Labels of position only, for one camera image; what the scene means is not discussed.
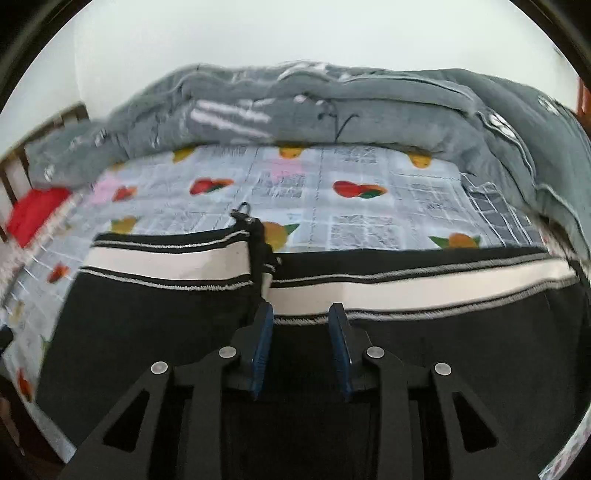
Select dark wooden bed frame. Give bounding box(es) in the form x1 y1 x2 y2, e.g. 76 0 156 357
0 102 90 241

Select black pants with striped waistband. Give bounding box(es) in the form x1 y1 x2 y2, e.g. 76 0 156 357
34 203 585 480

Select red pillow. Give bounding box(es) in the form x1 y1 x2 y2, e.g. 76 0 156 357
7 187 72 245

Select red floral bedsheet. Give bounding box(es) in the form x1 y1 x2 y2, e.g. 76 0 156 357
0 185 100 324

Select fruit print bed mat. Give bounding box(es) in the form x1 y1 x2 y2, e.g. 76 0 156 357
0 144 561 464

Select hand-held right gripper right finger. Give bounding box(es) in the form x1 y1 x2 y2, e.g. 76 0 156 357
328 302 539 480

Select grey floral quilt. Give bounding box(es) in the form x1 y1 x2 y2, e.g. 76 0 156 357
25 59 591 259

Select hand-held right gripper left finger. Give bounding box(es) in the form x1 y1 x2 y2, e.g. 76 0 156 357
60 301 275 480

